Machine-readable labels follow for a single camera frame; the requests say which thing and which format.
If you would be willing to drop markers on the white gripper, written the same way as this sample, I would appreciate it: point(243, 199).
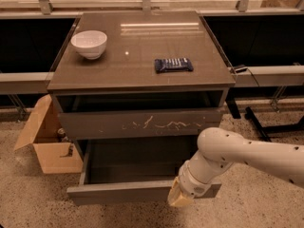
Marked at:
point(194, 184)

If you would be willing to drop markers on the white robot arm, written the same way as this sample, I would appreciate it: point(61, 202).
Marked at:
point(218, 149)

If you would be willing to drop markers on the grey open bottom drawer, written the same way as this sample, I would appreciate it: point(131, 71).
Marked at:
point(131, 170)

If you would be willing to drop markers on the grey middle drawer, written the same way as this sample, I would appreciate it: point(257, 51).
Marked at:
point(135, 124)

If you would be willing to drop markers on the grey drawer cabinet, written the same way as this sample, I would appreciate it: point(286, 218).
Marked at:
point(124, 77)

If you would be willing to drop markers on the black stand base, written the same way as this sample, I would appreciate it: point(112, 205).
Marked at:
point(265, 131)

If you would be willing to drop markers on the open cardboard box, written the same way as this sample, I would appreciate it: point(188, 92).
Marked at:
point(40, 132)

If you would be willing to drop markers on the bottle in cardboard box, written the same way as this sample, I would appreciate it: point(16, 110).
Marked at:
point(62, 136)

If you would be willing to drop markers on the blue snack packet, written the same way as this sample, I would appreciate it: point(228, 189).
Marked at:
point(173, 65)

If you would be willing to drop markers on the black power adapter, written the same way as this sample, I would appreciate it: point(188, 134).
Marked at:
point(239, 69)

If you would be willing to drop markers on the white ceramic bowl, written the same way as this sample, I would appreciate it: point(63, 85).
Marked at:
point(90, 44)

